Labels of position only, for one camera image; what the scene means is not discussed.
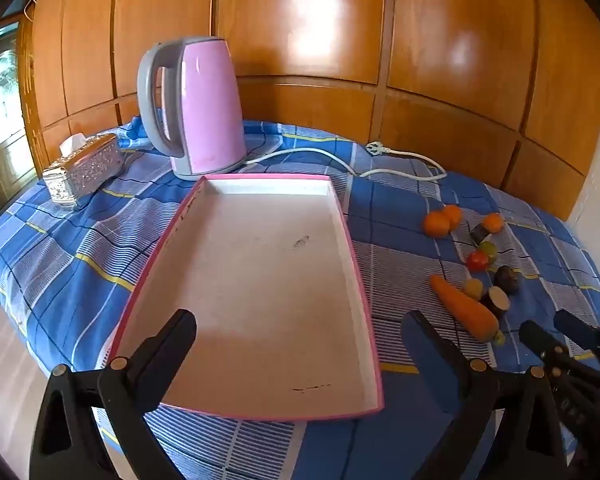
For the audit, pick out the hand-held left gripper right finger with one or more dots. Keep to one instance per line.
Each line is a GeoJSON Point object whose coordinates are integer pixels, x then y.
{"type": "Point", "coordinates": [430, 360]}

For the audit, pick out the piece of brown bread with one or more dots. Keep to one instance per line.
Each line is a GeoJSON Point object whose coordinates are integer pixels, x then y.
{"type": "Point", "coordinates": [479, 234]}

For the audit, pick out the small yellow fruit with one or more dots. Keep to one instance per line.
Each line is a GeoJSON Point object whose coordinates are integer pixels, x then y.
{"type": "Point", "coordinates": [473, 288]}

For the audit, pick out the window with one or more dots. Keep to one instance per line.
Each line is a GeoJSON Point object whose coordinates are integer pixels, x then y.
{"type": "Point", "coordinates": [0, 110]}

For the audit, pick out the blue checked tablecloth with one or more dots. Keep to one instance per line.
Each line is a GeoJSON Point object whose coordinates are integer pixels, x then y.
{"type": "Point", "coordinates": [80, 240]}

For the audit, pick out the pink electric kettle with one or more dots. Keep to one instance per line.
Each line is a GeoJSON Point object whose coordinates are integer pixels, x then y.
{"type": "Point", "coordinates": [210, 105]}

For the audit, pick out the silver embossed tissue box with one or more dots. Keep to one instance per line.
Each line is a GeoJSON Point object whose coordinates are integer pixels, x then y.
{"type": "Point", "coordinates": [87, 172]}

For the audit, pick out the small green fruit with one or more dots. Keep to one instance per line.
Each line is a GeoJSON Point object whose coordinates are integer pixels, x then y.
{"type": "Point", "coordinates": [499, 338]}

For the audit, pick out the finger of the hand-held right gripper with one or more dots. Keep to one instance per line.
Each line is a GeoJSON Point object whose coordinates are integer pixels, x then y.
{"type": "Point", "coordinates": [540, 340]}
{"type": "Point", "coordinates": [580, 327]}

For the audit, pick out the orange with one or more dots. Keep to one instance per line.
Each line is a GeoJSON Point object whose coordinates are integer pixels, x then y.
{"type": "Point", "coordinates": [454, 212]}
{"type": "Point", "coordinates": [492, 222]}
{"type": "Point", "coordinates": [436, 225]}

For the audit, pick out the cut sweet potato piece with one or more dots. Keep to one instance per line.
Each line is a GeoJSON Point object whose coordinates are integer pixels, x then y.
{"type": "Point", "coordinates": [495, 300]}

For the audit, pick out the green tomato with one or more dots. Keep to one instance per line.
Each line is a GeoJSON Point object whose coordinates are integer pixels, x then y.
{"type": "Point", "coordinates": [488, 248]}

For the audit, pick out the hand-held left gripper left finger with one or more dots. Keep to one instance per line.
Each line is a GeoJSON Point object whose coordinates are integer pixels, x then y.
{"type": "Point", "coordinates": [174, 331]}

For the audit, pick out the red tomato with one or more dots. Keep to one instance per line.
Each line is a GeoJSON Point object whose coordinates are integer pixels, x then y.
{"type": "Point", "coordinates": [477, 260]}

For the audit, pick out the white tissue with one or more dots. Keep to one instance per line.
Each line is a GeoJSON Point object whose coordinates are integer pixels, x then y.
{"type": "Point", "coordinates": [72, 144]}

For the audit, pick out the carrot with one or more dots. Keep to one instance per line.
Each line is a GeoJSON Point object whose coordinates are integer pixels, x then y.
{"type": "Point", "coordinates": [465, 307]}

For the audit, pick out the pink rimmed white tray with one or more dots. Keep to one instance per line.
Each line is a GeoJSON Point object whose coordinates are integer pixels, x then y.
{"type": "Point", "coordinates": [260, 280]}

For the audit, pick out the wooden wardrobe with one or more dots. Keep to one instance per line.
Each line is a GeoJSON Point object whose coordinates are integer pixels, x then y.
{"type": "Point", "coordinates": [305, 35]}

